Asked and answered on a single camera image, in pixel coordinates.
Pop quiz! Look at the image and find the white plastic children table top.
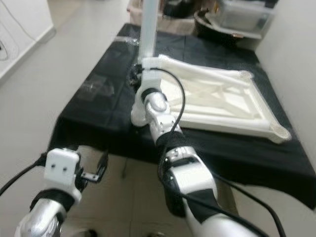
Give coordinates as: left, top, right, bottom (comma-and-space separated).
131, 54, 292, 145

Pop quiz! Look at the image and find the black tablecloth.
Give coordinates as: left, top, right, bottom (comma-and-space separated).
52, 24, 316, 211

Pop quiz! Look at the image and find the clear tape strip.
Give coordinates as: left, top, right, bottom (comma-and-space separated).
118, 36, 142, 45

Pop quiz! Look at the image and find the clear tape patch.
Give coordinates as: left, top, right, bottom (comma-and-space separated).
79, 74, 115, 97

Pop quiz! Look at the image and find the beige patterned cloth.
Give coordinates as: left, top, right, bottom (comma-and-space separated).
127, 0, 198, 36

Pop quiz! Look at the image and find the black round pan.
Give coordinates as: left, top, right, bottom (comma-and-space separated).
193, 10, 238, 40

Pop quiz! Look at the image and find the clear plastic storage box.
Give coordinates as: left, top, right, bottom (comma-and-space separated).
215, 0, 275, 38

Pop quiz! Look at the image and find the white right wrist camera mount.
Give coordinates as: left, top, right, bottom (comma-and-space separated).
141, 57, 171, 100

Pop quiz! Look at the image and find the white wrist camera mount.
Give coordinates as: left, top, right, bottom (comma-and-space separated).
141, 57, 171, 100
43, 150, 81, 203

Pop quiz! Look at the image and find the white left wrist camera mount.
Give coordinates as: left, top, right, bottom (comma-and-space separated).
43, 150, 81, 203

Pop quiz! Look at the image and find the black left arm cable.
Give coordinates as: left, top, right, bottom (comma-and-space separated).
0, 154, 48, 196

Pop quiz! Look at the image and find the black wall cable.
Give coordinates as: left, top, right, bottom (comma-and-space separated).
0, 10, 31, 40
0, 30, 16, 63

